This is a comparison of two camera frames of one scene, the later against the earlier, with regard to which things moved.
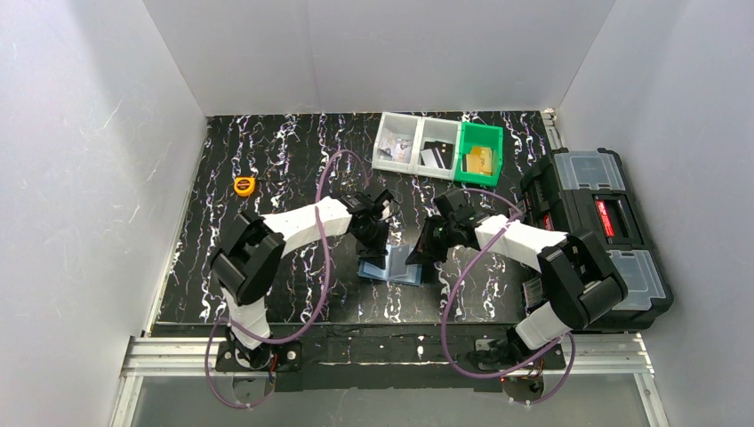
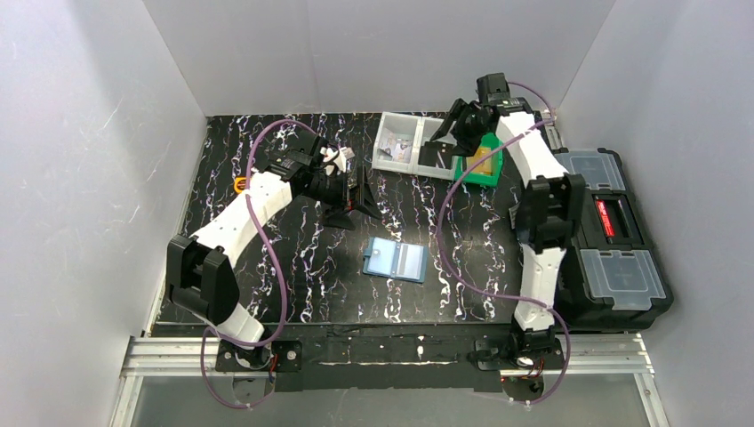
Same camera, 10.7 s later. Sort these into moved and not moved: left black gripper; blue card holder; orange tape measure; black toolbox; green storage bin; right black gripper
Moved: right black gripper; left black gripper
Not moved: orange tape measure; green storage bin; blue card holder; black toolbox
